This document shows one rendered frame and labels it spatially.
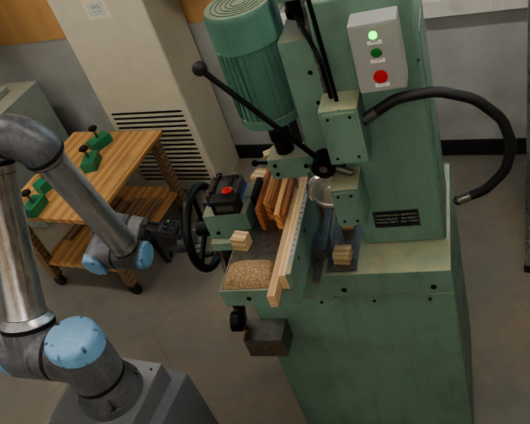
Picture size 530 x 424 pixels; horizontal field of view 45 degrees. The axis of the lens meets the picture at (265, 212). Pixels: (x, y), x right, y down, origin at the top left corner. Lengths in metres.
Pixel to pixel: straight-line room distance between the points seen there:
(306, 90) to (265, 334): 0.75
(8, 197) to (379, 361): 1.17
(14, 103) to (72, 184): 2.02
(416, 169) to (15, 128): 1.00
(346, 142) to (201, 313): 1.63
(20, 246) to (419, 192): 1.06
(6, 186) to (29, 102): 2.09
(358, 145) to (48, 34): 2.67
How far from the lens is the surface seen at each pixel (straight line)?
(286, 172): 1.76
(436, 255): 1.74
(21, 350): 1.90
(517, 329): 2.58
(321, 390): 2.23
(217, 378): 2.68
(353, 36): 1.35
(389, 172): 1.63
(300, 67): 1.52
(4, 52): 4.20
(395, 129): 1.54
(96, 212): 1.88
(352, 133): 1.46
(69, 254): 3.35
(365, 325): 1.90
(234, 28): 1.49
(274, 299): 1.56
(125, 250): 2.01
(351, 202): 1.57
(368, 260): 1.76
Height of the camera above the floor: 2.05
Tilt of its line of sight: 39 degrees down
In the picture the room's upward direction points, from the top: 21 degrees counter-clockwise
